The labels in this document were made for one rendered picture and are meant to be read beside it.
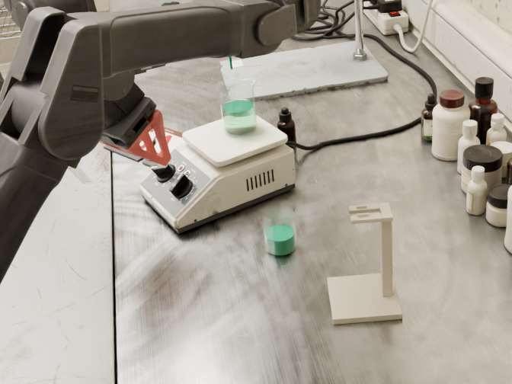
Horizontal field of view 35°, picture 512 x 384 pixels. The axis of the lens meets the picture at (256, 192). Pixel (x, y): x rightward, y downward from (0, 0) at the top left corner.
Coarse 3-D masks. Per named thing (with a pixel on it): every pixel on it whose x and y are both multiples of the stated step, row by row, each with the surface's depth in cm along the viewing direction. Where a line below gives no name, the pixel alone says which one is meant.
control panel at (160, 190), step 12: (180, 156) 118; (192, 168) 115; (144, 180) 120; (156, 180) 118; (168, 180) 117; (192, 180) 114; (204, 180) 112; (156, 192) 116; (168, 192) 115; (192, 192) 112; (168, 204) 113; (180, 204) 112
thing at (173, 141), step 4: (168, 136) 131; (172, 136) 131; (176, 136) 130; (168, 140) 131; (172, 140) 130; (176, 140) 130; (180, 140) 130; (156, 144) 132; (168, 144) 131; (172, 144) 130; (176, 144) 130; (156, 148) 132; (172, 148) 130; (160, 152) 131
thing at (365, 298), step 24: (360, 216) 89; (384, 216) 89; (384, 240) 91; (384, 264) 93; (336, 288) 98; (360, 288) 97; (384, 288) 95; (336, 312) 94; (360, 312) 93; (384, 312) 93
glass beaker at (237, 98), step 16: (224, 80) 117; (240, 80) 117; (256, 80) 116; (224, 96) 114; (240, 96) 113; (224, 112) 115; (240, 112) 114; (224, 128) 117; (240, 128) 116; (256, 128) 117
